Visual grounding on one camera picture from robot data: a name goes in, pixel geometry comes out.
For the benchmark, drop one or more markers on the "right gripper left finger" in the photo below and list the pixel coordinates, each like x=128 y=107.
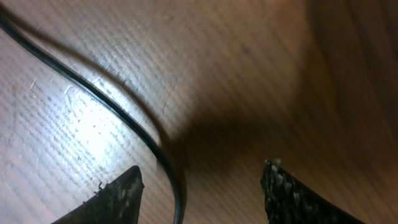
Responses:
x=117 y=202

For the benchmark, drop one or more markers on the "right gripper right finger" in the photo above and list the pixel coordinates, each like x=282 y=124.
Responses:
x=289 y=201

